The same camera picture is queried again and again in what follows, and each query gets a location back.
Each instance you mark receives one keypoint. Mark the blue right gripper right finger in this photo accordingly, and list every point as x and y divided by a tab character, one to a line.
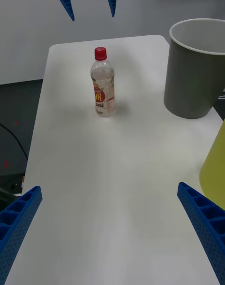
206	221

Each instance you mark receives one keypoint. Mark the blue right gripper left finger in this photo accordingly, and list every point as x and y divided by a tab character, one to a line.
16	224

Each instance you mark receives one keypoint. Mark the clear bottle with red cap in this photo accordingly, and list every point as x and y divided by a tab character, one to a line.
103	90

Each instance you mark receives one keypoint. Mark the yellow-green plastic bin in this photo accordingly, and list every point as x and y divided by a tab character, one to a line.
215	167

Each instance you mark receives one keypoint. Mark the grey plastic bin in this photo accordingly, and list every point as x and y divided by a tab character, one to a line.
187	83

